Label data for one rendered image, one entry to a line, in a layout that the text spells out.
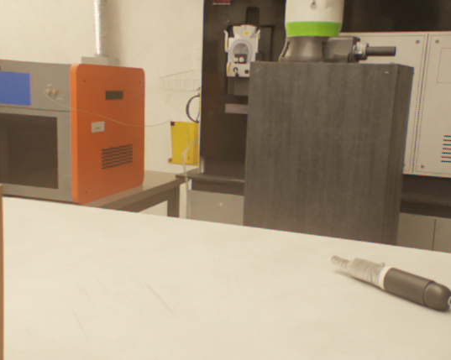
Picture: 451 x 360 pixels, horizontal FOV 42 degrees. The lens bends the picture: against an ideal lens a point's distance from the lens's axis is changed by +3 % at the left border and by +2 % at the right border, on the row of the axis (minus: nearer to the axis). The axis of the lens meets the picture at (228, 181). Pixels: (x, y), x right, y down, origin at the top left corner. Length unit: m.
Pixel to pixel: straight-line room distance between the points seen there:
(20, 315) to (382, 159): 0.88
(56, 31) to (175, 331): 3.53
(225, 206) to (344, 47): 1.01
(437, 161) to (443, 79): 0.27
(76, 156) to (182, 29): 1.87
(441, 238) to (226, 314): 1.58
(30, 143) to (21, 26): 2.27
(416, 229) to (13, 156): 1.33
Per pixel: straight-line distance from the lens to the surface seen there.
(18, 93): 1.91
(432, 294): 0.59
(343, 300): 0.59
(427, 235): 2.07
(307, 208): 1.31
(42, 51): 4.02
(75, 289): 0.60
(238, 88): 2.12
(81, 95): 1.80
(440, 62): 2.08
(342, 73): 1.26
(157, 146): 3.62
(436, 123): 2.08
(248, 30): 2.12
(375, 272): 0.63
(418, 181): 2.13
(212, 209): 2.20
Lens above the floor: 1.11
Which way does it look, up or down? 10 degrees down
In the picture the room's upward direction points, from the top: 2 degrees clockwise
